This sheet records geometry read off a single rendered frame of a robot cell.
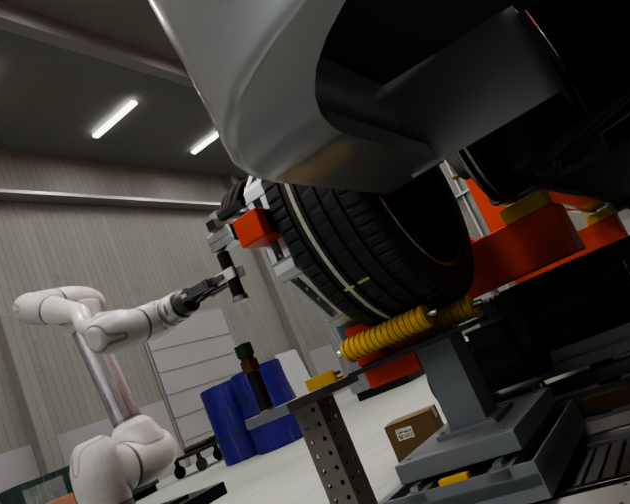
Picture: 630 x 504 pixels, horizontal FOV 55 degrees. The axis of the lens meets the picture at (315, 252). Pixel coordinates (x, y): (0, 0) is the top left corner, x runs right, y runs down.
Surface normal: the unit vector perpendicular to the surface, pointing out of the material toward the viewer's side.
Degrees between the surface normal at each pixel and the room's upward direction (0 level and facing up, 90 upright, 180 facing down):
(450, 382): 90
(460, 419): 90
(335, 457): 90
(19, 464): 90
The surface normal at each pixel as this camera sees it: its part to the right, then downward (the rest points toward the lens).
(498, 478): -0.52, 0.04
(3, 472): 0.77, -0.43
